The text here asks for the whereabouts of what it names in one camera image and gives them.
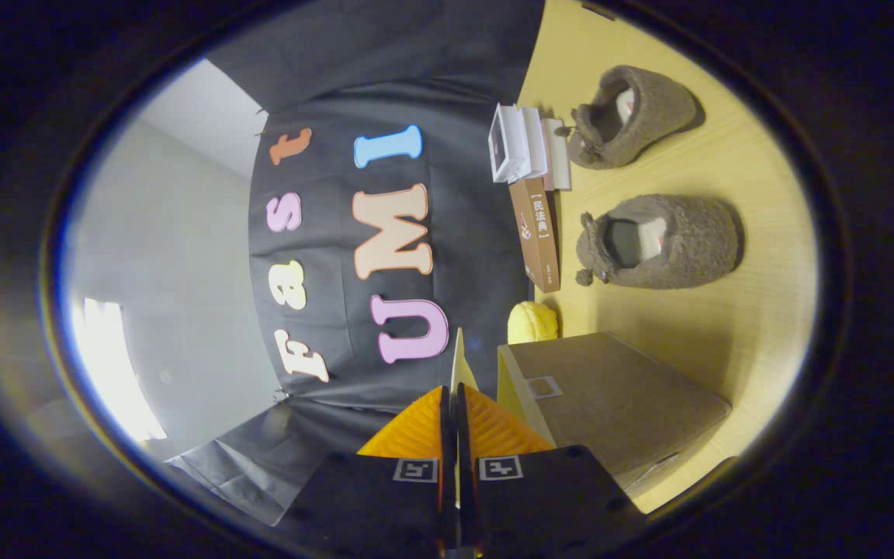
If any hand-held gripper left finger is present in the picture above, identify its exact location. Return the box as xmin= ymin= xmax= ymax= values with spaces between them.
xmin=276 ymin=384 xmax=461 ymax=558

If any brown book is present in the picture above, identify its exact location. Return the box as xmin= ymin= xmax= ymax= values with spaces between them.
xmin=508 ymin=177 xmax=562 ymax=294

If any pale grey book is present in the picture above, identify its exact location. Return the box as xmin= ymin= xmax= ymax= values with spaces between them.
xmin=541 ymin=118 xmax=573 ymax=192

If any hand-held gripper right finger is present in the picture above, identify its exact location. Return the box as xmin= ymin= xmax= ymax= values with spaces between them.
xmin=459 ymin=384 xmax=647 ymax=558

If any yellow plush toy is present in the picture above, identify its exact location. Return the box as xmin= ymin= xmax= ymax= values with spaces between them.
xmin=507 ymin=301 xmax=560 ymax=345

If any white box with dark print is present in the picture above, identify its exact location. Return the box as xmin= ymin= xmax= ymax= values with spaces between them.
xmin=487 ymin=103 xmax=531 ymax=184

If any black backdrop cloth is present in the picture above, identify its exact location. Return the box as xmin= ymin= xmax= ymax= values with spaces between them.
xmin=166 ymin=0 xmax=546 ymax=527

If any brown fuzzy slipper shoe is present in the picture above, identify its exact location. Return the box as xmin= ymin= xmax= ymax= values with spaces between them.
xmin=556 ymin=65 xmax=698 ymax=171
xmin=575 ymin=194 xmax=743 ymax=290

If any brown storage box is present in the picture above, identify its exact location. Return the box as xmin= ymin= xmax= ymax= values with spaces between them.
xmin=451 ymin=328 xmax=733 ymax=498

